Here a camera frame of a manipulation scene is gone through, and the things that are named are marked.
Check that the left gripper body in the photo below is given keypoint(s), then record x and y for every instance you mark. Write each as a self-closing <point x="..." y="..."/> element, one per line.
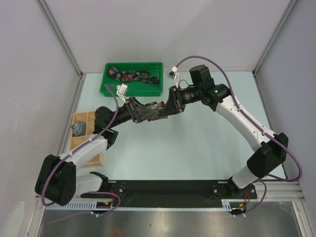
<point x="130" y="109"/>

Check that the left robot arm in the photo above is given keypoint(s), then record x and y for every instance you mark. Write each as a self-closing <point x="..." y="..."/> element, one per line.
<point x="58" y="181"/>

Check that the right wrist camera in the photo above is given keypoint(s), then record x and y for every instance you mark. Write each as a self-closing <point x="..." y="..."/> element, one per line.
<point x="174" y="75"/>

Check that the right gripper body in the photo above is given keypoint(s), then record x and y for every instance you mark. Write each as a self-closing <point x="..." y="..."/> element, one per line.
<point x="176" y="94"/>

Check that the green plastic bin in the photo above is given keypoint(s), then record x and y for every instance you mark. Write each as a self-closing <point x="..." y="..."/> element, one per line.
<point x="136" y="88"/>

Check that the wooden compartment box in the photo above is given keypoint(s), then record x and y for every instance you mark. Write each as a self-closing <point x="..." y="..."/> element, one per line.
<point x="87" y="117"/>

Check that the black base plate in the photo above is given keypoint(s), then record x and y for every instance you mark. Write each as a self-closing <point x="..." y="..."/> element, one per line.
<point x="185" y="191"/>

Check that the rolled grey tie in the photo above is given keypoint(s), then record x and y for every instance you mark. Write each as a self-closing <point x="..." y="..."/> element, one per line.
<point x="78" y="128"/>

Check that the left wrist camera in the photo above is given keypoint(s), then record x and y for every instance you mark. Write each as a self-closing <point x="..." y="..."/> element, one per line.
<point x="122" y="91"/>

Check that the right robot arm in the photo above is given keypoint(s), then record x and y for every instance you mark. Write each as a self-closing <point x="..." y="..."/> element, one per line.
<point x="269" y="147"/>

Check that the white cable duct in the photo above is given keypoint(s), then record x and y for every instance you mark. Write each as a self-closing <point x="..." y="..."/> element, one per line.
<point x="102" y="206"/>

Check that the dark floral tie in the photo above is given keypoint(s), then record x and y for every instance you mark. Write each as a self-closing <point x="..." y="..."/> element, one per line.
<point x="130" y="76"/>

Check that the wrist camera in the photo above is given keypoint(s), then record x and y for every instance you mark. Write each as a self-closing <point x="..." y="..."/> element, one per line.
<point x="174" y="75"/>
<point x="122" y="91"/>

